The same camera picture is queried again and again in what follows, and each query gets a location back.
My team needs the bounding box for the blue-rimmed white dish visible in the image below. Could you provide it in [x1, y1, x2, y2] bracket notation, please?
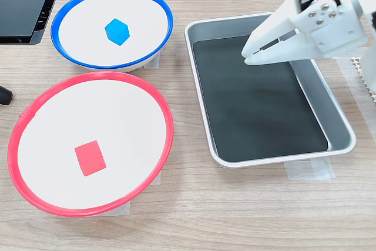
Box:
[50, 0, 174, 73]

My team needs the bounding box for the black tray liner mat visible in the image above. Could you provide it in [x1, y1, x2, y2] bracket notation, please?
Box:
[192, 35, 329, 163]

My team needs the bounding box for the red-rimmed white dish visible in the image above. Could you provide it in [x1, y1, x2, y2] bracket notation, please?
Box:
[7, 71, 174, 218]

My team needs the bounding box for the red cube block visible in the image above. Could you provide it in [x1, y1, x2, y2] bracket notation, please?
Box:
[74, 140, 106, 177]

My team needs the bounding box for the clear tape strip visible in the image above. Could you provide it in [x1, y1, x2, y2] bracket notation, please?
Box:
[143, 52, 160, 70]
[150, 170, 162, 186]
[96, 200, 130, 217]
[284, 158, 336, 180]

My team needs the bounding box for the blue cube block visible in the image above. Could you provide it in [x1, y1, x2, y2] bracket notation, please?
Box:
[104, 18, 130, 47]

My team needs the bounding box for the black flat device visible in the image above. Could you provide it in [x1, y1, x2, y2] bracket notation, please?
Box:
[0, 0, 68, 45]

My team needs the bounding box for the silver metal tray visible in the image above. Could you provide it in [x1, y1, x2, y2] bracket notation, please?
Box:
[184, 12, 357, 169]

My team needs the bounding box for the black rounded object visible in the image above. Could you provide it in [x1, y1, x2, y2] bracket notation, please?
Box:
[0, 85, 14, 106]

